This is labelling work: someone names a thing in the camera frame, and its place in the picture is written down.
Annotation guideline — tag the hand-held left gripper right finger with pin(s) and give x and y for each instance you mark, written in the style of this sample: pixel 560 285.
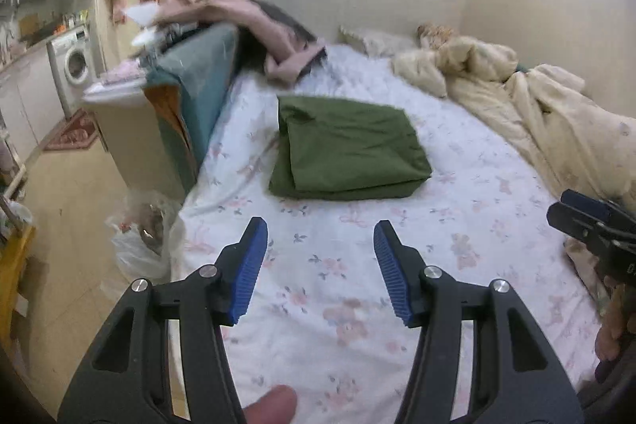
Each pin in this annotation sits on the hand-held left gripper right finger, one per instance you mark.
pixel 392 275

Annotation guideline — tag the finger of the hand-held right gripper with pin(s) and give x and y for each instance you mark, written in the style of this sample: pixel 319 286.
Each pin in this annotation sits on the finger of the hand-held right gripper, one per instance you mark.
pixel 586 203
pixel 576 223

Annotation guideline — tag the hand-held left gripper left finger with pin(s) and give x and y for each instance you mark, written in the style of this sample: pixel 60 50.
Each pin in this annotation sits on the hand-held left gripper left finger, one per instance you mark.
pixel 248 275

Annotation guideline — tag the green pants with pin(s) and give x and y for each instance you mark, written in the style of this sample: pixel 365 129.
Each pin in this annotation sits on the green pants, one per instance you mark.
pixel 348 146

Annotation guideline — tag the person's right hand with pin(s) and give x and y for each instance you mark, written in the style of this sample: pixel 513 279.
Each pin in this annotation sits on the person's right hand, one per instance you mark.
pixel 612 329

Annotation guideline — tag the person's left hand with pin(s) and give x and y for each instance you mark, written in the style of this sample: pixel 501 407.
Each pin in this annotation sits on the person's left hand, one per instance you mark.
pixel 271 406

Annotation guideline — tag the floral white bed sheet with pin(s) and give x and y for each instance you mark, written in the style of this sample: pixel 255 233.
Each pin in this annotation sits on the floral white bed sheet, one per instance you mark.
pixel 323 250

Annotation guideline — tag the cream quilt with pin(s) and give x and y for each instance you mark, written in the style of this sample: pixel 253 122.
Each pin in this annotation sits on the cream quilt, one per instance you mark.
pixel 546 116

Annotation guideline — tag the white plastic bag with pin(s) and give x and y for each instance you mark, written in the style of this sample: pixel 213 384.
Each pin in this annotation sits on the white plastic bag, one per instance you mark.
pixel 134 255

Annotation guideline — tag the beige cabinet beside bed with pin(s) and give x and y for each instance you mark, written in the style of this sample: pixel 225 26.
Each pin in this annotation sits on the beige cabinet beside bed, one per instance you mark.
pixel 134 141

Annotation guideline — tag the teal cloth with orange lining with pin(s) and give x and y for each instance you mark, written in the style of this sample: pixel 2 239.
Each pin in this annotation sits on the teal cloth with orange lining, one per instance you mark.
pixel 198 76

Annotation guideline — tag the red patterned rug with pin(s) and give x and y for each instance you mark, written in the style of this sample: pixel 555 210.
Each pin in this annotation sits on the red patterned rug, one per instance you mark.
pixel 74 133

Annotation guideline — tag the floral pillow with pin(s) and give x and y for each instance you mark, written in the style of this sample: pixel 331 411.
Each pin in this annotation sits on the floral pillow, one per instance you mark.
pixel 435 34

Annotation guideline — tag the yellow wooden shelf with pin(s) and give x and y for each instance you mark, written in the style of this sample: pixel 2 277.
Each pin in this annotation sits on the yellow wooden shelf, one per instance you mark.
pixel 15 275

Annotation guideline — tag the cream pillow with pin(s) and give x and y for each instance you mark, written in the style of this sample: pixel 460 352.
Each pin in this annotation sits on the cream pillow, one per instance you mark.
pixel 382 41

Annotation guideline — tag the folded pink cloth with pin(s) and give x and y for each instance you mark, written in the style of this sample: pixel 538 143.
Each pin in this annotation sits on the folded pink cloth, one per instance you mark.
pixel 121 74

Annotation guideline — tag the dark grey cloth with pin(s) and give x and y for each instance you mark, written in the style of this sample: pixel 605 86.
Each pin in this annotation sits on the dark grey cloth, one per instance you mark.
pixel 283 19

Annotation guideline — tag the white washing machine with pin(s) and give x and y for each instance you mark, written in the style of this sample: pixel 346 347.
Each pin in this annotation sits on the white washing machine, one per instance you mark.
pixel 74 61

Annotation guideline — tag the beige kitchen cabinet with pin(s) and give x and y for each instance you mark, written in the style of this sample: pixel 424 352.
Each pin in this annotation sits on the beige kitchen cabinet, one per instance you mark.
pixel 25 96

